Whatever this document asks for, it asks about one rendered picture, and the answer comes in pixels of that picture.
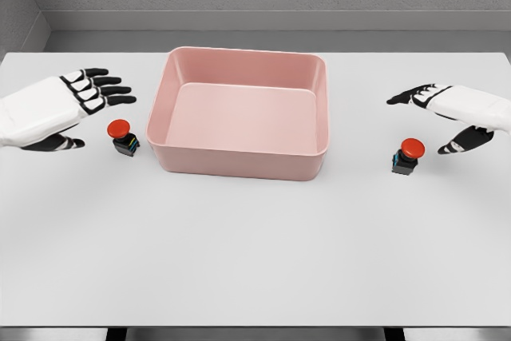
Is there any pink plastic basket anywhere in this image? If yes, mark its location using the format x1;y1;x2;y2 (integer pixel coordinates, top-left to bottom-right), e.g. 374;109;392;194
145;46;331;184

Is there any red-button industrial switch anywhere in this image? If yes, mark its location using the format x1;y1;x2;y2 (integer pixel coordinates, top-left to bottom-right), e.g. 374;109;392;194
391;137;426;176
106;118;141;157

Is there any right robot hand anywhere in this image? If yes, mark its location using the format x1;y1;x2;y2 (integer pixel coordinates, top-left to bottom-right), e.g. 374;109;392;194
386;83;511;156

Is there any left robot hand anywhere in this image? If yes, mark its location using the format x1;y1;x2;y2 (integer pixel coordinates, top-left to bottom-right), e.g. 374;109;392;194
0;67;137;153

